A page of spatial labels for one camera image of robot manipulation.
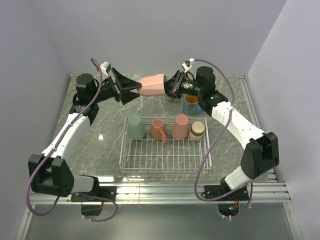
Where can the aluminium mounting rail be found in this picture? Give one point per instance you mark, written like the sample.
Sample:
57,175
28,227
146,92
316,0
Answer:
183,193

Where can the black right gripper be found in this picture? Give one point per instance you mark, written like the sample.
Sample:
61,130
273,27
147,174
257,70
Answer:
173,86

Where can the short green plastic cup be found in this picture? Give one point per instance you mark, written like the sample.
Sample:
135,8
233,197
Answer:
171,99

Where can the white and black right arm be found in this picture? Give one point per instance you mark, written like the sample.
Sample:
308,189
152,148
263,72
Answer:
261,149

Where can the white wire dish rack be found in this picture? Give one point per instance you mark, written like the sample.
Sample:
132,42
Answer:
148,155

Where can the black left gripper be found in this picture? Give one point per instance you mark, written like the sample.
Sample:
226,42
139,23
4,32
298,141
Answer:
125,95

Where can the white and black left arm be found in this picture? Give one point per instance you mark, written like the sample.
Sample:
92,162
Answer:
49,171

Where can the tall green plastic cup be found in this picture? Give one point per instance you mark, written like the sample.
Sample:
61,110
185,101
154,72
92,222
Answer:
135,127

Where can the orange floral mug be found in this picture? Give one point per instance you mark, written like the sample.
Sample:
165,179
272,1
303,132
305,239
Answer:
158,130

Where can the blue mug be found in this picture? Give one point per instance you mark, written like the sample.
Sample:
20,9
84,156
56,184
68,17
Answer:
190,105

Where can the cream and brown ceramic cup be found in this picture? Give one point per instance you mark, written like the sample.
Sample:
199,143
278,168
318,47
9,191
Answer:
197,131

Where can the tall pink plastic cup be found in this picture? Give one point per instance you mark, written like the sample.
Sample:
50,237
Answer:
180,127

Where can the pink mug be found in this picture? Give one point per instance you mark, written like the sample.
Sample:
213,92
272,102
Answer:
152,86

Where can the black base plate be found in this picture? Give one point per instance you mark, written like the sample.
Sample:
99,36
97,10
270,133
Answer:
215,195
92,203

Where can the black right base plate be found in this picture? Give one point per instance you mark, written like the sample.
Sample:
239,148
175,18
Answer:
215,195

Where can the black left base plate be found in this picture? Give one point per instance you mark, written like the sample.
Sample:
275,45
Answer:
92,203

